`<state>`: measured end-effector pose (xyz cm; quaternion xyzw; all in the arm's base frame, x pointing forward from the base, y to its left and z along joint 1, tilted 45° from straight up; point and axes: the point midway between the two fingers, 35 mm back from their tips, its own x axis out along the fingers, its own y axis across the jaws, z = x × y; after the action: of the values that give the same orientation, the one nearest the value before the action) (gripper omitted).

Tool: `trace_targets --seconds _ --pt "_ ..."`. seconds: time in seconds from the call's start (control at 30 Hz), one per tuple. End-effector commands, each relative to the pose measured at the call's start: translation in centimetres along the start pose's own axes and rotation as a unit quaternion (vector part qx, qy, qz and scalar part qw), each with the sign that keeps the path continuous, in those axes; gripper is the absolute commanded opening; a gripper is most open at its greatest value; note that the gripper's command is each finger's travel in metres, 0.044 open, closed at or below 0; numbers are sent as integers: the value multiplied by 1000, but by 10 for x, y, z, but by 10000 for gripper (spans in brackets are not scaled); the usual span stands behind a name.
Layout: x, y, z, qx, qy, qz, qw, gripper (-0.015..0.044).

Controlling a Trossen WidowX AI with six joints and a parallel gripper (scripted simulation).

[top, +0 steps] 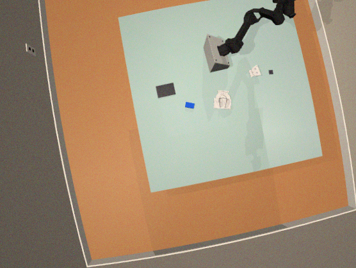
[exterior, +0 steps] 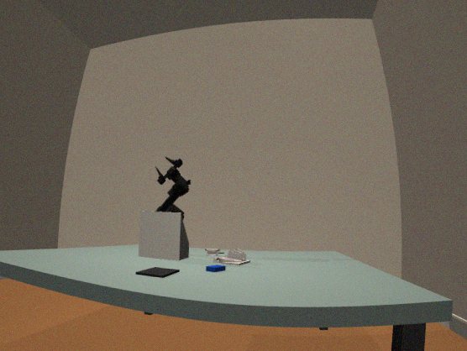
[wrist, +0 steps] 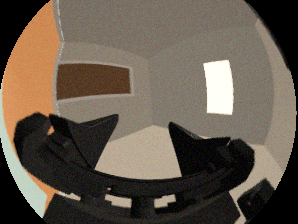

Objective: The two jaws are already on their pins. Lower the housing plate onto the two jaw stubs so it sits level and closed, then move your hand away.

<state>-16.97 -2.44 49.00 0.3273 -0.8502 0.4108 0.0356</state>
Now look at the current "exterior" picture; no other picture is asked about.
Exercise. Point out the blue flat block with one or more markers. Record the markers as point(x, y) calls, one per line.
point(215, 268)

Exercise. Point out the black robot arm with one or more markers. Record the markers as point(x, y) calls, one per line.
point(180, 188)

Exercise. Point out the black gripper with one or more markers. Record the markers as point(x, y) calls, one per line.
point(176, 163)

